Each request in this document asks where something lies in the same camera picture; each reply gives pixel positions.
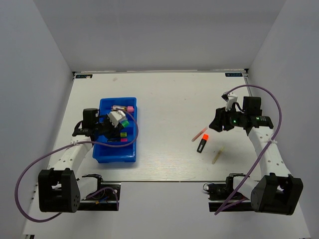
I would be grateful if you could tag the right table corner label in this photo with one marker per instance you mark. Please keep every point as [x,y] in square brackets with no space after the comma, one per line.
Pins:
[231,74]

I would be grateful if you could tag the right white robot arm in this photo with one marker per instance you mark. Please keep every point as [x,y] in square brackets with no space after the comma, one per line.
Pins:
[277,192]

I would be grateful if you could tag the left table corner label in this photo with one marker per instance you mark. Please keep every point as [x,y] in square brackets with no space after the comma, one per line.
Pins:
[83,76]

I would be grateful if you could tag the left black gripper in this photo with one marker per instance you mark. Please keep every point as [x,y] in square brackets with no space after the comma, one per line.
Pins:
[114,131]

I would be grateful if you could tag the orange cap black highlighter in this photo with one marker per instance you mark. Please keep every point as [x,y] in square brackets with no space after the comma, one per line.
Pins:
[202,143]

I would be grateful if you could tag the pink cap crayon tube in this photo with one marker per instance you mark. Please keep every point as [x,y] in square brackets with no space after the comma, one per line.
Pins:
[129,109]

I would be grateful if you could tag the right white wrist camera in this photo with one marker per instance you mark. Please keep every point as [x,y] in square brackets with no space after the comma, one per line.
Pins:
[230,99]

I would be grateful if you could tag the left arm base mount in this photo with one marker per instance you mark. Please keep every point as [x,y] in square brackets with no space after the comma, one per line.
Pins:
[106,200]

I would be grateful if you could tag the table corner label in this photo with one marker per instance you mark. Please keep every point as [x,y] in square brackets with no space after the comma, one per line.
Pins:
[83,76]
[231,74]

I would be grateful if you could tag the green cap black highlighter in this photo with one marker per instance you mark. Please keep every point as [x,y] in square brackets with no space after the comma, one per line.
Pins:
[125,123]

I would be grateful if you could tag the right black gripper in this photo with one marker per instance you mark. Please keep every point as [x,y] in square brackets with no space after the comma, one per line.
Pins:
[221,115]

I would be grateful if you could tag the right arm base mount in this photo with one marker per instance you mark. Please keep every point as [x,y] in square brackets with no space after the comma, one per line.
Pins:
[217,194]

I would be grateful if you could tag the slim pink highlighter pen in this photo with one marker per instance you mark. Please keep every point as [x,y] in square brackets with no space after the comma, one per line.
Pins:
[199,134]

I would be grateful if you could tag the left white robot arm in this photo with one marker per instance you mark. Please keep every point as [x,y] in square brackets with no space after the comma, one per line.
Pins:
[59,188]

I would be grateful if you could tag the blue compartment tray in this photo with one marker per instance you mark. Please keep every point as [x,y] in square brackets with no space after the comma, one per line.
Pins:
[121,151]

